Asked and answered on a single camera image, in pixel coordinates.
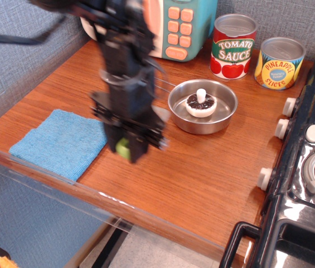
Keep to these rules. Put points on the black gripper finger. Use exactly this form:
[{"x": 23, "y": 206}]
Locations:
[
  {"x": 114, "y": 135},
  {"x": 138, "y": 146}
]

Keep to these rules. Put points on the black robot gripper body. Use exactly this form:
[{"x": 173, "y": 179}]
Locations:
[{"x": 127, "y": 100}]

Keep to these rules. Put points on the green handled grey spatula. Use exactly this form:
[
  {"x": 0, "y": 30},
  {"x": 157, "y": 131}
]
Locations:
[{"x": 150, "y": 127}]

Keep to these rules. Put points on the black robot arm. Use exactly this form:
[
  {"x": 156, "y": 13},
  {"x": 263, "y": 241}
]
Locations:
[{"x": 121, "y": 32}]

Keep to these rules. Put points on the blue cloth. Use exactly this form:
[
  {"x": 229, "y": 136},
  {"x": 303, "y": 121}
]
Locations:
[{"x": 64, "y": 143}]

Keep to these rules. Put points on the toy mushroom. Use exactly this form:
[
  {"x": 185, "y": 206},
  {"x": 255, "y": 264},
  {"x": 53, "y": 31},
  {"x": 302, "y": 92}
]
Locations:
[{"x": 201, "y": 104}]

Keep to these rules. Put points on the small steel frying pan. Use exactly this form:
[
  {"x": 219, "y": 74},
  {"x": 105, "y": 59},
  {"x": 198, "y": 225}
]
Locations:
[{"x": 227, "y": 103}]

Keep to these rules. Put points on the toy microwave oven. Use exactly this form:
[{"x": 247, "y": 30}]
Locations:
[{"x": 180, "y": 28}]

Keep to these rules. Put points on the clear acrylic barrier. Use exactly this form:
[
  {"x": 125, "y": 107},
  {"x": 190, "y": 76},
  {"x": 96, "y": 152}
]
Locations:
[{"x": 44, "y": 222}]

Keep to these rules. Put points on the tomato sauce can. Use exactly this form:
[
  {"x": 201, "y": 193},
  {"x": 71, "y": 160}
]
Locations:
[{"x": 232, "y": 45}]

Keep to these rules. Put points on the grey stove knob lower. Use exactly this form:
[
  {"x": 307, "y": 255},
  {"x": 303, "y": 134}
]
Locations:
[{"x": 264, "y": 178}]

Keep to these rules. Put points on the grey stove knob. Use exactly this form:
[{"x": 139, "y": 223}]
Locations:
[
  {"x": 264, "y": 178},
  {"x": 289, "y": 106},
  {"x": 281, "y": 128}
]

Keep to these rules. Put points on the grey stove knob middle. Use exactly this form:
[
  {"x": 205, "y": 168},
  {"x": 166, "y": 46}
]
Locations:
[{"x": 281, "y": 128}]

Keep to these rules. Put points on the grey stove knob upper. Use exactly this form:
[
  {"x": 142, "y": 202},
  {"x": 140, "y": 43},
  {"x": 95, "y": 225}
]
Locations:
[{"x": 289, "y": 106}]

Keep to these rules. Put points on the pineapple slices can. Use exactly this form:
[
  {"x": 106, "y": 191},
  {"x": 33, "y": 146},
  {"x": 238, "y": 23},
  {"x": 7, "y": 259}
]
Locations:
[{"x": 279, "y": 62}]

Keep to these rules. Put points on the black toy stove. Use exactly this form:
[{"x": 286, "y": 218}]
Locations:
[{"x": 286, "y": 235}]

